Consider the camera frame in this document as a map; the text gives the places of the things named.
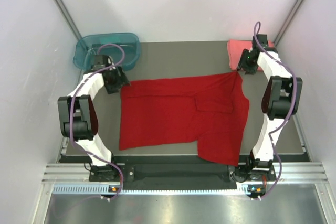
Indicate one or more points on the black mounting plate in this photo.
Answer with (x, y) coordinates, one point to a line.
(184, 173)

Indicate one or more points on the red t-shirt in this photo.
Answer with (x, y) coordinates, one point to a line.
(209, 110)

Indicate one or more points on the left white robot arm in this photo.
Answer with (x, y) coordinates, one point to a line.
(79, 121)

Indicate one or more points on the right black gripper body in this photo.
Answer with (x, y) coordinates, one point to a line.
(249, 66)

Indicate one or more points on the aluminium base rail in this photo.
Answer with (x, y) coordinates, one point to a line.
(74, 179)

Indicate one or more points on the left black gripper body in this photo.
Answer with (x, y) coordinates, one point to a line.
(114, 82)

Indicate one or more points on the teal plastic bin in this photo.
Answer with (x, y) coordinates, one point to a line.
(101, 44)

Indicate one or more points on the folded pink t-shirt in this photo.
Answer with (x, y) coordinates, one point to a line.
(235, 49)

